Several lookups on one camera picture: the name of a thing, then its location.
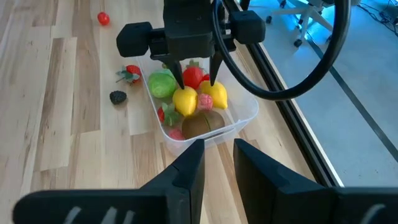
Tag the small pink-red toy berry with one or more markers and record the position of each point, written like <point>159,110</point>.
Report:
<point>176,134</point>

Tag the red strawberry with green leaves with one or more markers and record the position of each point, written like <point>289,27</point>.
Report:
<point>168,114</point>

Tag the small red toy strawberry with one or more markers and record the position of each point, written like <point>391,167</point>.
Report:
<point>206,77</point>

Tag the yellow toy lemon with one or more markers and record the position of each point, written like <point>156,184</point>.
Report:
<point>217,95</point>
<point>185,101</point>

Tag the green toy cabbage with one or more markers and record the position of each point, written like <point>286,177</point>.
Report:
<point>161,84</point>

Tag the red strawberry with pale leaves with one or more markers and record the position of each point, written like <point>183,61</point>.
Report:
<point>133,72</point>

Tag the office chair with white base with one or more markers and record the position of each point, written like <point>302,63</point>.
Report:
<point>308,12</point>

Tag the red toy cherry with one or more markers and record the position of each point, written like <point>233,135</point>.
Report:
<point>103,18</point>

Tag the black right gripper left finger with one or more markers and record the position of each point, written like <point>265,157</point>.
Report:
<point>174,202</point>

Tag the pink toy raspberry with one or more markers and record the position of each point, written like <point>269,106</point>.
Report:
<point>205,102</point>

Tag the clear plastic tupperware container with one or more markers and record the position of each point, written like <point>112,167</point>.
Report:
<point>245,109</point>

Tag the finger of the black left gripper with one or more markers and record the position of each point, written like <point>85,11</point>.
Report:
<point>215,67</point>
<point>178,71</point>

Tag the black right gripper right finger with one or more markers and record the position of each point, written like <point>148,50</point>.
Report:
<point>280,202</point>

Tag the black toy blackberry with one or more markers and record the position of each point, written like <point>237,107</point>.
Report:
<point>118,97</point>

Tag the brown toy kiwi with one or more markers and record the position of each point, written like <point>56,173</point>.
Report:
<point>202,124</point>

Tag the large red toy strawberry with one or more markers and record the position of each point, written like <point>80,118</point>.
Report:
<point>192,77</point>

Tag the black aluminium table frame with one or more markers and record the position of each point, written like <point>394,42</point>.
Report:
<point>303,140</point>

